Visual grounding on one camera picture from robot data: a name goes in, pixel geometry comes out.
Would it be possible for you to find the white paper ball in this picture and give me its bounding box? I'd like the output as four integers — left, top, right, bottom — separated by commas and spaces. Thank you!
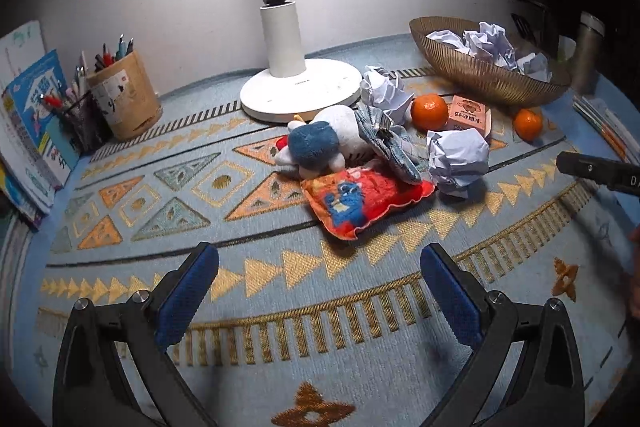
360, 66, 416, 125
426, 128, 491, 200
515, 51, 553, 82
462, 22, 518, 70
426, 30, 473, 56

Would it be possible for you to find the small denim cloth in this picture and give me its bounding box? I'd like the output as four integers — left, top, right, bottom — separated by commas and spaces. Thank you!
354, 103, 423, 185

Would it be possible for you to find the patterned blue table mat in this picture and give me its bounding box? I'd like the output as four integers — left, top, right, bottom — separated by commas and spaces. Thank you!
10, 34, 636, 427

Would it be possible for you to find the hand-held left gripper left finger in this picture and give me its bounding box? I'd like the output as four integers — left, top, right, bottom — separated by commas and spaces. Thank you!
52, 242, 221, 427

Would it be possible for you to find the person's right hand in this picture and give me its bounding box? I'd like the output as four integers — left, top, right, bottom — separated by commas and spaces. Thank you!
627, 224, 640, 318

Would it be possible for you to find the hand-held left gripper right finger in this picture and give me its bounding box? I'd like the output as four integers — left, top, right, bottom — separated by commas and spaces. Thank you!
420, 243, 586, 427

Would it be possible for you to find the steel bottle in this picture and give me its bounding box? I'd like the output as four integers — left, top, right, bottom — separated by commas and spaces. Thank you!
574, 11, 608, 92

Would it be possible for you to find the bunch of pens in bamboo holder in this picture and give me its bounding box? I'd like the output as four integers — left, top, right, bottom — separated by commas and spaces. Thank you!
92, 34, 136, 70

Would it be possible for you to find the blue and white plush toy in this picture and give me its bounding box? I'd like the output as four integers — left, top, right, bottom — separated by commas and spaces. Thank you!
274, 105, 373, 180

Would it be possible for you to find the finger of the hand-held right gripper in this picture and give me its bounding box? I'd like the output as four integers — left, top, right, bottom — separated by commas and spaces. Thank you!
556, 151, 621, 190

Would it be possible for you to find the bamboo pen holder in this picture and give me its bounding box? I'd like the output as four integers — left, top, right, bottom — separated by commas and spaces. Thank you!
86, 50, 163, 142

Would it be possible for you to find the brown ribbed bowl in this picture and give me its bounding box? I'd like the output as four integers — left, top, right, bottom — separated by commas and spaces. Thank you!
409, 17, 572, 106

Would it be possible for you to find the black mesh pen holder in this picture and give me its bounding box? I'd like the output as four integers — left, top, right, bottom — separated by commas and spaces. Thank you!
56, 91, 113, 155

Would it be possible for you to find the red printed pouch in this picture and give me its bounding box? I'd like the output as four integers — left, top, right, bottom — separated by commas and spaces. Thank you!
300, 167, 436, 240

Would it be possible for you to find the yellow book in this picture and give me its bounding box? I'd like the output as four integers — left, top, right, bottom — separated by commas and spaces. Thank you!
0, 157, 53, 230

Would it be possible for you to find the white desk lamp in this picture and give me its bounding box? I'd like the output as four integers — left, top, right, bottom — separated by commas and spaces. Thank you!
239, 0, 363, 124

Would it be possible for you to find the pink cardboard box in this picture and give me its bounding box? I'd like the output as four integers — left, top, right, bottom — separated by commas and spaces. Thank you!
446, 95, 492, 138

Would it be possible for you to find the orange mandarin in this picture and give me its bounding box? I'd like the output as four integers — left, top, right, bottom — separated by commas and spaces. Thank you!
411, 93, 449, 131
514, 108, 544, 142

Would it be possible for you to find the bunch of pens in mesh holder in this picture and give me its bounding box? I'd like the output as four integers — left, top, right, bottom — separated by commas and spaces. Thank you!
40, 64, 93, 112

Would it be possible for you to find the blue illustrated workbook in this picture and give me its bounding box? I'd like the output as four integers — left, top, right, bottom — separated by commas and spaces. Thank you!
5, 50, 81, 188

